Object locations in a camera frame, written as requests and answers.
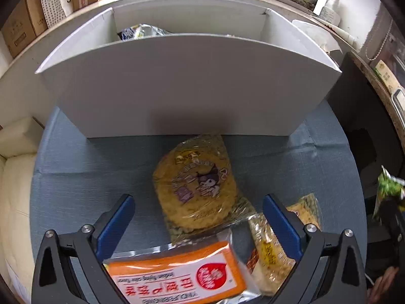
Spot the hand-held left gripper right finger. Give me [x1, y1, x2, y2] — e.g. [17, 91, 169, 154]
[262, 194, 368, 304]

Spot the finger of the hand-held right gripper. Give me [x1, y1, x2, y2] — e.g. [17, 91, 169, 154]
[379, 197, 405, 239]

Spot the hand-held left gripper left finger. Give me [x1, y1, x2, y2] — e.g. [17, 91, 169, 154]
[32, 194, 136, 304]

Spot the green packet with dark panel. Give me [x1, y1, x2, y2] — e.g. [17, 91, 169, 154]
[373, 165, 405, 219]

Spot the orange snack packet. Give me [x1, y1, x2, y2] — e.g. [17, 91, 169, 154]
[103, 228, 247, 304]

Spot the round yellow noodle packet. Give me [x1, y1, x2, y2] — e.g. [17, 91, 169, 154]
[153, 135, 257, 244]

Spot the silver packet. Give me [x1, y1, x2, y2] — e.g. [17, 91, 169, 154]
[118, 23, 173, 41]

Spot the person's right hand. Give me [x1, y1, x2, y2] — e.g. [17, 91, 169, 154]
[369, 266, 402, 303]

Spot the pale yellow snack packet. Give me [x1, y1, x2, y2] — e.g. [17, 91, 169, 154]
[285, 193, 323, 232]

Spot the clear rice cracker packet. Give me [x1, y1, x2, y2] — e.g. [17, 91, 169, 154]
[247, 212, 296, 296]

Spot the blue tablecloth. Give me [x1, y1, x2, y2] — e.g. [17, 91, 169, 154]
[30, 101, 368, 304]

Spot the cream sofa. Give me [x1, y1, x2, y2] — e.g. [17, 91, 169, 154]
[0, 117, 45, 304]

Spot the white device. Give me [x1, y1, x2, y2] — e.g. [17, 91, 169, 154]
[392, 89, 405, 121]

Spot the stone counter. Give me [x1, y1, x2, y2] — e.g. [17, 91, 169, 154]
[348, 51, 405, 153]

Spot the green and white box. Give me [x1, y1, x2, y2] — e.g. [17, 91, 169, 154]
[375, 60, 402, 94]

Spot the white tube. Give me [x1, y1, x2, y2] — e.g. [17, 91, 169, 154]
[312, 16, 355, 45]

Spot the small white container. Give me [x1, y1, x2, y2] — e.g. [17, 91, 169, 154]
[319, 0, 341, 27]

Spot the large cardboard box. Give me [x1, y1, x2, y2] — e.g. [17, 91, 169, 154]
[0, 0, 48, 59]

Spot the white polka dot paper bag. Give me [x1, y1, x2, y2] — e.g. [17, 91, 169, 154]
[38, 0, 75, 27]

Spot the bead chain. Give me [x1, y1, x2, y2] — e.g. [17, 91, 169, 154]
[364, 19, 394, 61]

